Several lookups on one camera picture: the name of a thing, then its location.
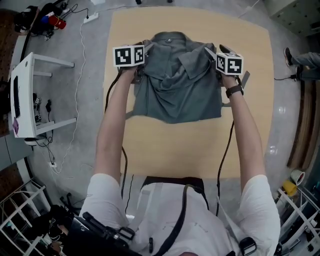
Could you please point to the red cylinder with blue top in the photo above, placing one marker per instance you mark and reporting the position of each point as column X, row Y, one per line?
column 58, row 22

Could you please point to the person's black trousers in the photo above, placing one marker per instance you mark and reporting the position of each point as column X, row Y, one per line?
column 170, row 180

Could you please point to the white desk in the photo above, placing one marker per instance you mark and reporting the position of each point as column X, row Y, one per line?
column 25, row 100

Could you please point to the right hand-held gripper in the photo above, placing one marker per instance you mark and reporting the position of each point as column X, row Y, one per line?
column 230, row 63

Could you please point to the black wristwatch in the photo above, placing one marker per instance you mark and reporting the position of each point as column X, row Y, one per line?
column 235, row 91

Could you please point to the grey locker cabinet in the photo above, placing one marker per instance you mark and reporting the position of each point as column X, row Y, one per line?
column 297, row 15

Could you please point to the white power strip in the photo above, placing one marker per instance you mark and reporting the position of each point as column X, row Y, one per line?
column 90, row 18
column 52, row 165

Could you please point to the purple card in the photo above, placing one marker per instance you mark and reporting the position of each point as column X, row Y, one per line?
column 16, row 127

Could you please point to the wooden planks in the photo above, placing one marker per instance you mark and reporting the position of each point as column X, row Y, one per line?
column 305, row 130

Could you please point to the black camera rig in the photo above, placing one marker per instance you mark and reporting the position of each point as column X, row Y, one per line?
column 95, row 232

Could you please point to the yellow cup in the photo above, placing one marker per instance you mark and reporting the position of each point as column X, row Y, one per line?
column 289, row 188

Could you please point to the white shelf rack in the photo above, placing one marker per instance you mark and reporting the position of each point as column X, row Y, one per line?
column 17, row 215
column 300, row 225

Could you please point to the grey robe garment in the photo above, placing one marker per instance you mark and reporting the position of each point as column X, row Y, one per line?
column 180, row 95

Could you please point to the person's white shirt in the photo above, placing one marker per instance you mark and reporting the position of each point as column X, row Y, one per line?
column 200, row 225

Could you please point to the person's left forearm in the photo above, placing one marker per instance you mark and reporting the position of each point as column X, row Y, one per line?
column 112, row 125

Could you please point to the small black adapter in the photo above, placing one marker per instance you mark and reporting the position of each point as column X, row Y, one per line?
column 48, row 105

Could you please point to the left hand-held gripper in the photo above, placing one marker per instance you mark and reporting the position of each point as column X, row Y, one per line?
column 128, row 56

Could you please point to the person's right forearm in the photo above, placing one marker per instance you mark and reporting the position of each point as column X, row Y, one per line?
column 247, row 140

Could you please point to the white bucket with red inside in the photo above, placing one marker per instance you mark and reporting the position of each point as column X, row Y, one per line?
column 297, row 177

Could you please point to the black keyboard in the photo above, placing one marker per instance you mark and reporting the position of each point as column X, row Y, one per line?
column 16, row 97

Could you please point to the grey partition panel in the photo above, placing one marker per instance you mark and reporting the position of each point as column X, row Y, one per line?
column 12, row 155

